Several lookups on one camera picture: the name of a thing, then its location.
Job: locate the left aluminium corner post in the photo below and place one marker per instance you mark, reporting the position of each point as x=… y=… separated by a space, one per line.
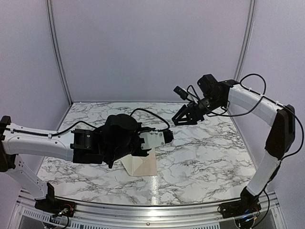
x=57 y=53

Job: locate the aluminium front rail frame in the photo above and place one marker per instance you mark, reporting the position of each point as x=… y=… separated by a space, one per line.
x=89 y=215

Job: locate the right aluminium corner post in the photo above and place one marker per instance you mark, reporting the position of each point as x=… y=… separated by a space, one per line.
x=246 y=39

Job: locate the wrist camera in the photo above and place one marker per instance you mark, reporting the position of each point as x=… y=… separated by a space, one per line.
x=155 y=139
x=184 y=95

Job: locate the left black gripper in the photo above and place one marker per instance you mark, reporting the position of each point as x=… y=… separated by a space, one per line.
x=144 y=129

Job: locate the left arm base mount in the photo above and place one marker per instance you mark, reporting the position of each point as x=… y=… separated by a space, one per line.
x=49 y=203

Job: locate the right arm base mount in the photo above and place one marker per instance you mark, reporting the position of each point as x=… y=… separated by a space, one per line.
x=247 y=204

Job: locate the aluminium corner post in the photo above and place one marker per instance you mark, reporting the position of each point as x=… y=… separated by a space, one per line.
x=57 y=53
x=246 y=39

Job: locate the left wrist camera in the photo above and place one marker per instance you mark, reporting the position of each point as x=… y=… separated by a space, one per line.
x=155 y=139

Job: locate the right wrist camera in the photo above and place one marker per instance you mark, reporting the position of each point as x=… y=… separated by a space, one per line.
x=184 y=95

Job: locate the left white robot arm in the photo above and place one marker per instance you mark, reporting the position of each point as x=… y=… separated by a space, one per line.
x=16 y=140

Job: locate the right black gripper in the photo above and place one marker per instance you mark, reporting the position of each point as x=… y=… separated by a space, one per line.
x=188 y=111

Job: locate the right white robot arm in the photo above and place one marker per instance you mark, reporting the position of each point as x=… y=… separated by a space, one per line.
x=232 y=99

